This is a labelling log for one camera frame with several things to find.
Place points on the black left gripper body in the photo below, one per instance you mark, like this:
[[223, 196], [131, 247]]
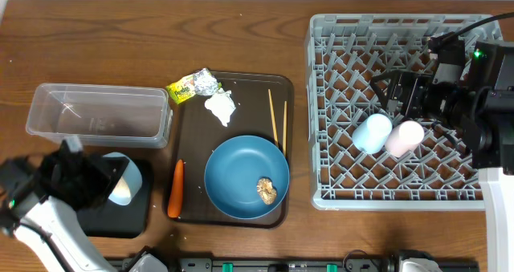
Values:
[[87, 188]]

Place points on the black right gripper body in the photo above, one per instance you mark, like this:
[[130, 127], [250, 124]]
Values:
[[418, 96]]

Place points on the light blue bowl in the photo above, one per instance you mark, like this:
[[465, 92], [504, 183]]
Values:
[[128, 185]]

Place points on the pink plastic cup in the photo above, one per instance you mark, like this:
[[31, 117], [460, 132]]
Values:
[[404, 138]]

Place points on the light blue plastic cup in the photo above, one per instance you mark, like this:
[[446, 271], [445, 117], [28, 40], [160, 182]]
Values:
[[371, 135]]

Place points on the dark blue plate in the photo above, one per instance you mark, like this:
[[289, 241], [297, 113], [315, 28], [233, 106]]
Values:
[[232, 173]]

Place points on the brown food scrap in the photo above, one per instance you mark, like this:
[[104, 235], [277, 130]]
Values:
[[266, 191]]

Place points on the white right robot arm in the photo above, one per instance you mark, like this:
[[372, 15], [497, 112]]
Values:
[[471, 92]]

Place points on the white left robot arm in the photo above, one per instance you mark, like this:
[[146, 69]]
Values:
[[41, 204]]

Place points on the black waste tray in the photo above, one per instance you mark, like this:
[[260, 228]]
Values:
[[121, 221]]

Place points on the clear plastic bin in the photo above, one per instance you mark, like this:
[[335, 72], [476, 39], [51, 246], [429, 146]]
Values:
[[101, 115]]

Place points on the orange carrot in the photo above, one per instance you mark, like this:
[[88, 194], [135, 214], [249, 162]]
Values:
[[176, 195]]

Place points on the wooden chopstick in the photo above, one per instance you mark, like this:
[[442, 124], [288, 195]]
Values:
[[273, 122], [285, 128]]

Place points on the yellow foil snack wrapper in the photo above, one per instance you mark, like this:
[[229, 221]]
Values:
[[201, 82]]

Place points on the brown serving tray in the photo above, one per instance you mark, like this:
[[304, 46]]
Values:
[[199, 133]]

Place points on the crumpled white napkin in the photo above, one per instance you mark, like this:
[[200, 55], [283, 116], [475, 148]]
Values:
[[221, 105]]

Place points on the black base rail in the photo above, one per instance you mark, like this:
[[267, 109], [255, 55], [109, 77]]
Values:
[[355, 260]]

